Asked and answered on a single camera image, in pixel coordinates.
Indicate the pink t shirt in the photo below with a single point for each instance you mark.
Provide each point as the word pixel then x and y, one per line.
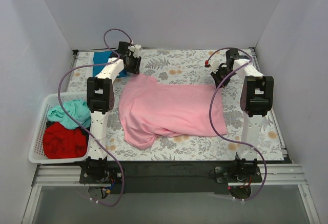
pixel 148 109

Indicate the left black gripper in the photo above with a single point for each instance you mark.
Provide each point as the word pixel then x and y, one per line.
pixel 132 64

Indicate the aluminium frame rail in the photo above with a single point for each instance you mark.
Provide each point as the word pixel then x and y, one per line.
pixel 56 176

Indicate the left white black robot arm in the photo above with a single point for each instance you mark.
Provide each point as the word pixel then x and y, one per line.
pixel 101 100

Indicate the red t shirt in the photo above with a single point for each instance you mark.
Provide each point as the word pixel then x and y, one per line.
pixel 62 143

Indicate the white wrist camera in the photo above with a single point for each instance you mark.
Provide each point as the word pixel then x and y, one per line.
pixel 215 65
pixel 135 50

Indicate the white plastic laundry basket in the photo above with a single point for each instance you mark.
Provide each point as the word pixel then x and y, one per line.
pixel 36 152

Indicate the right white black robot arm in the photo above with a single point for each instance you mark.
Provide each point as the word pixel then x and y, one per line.
pixel 255 102

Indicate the folded blue t shirt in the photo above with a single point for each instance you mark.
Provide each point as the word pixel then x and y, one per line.
pixel 101 58

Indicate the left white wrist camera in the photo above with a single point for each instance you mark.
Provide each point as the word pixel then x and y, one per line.
pixel 135 50

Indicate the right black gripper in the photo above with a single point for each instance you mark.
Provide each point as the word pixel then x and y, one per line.
pixel 220 76

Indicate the teal t shirt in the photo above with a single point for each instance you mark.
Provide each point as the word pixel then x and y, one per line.
pixel 77 109

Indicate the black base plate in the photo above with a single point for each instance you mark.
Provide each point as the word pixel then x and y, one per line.
pixel 170 176

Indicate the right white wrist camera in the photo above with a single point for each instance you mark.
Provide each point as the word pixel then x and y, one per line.
pixel 215 65

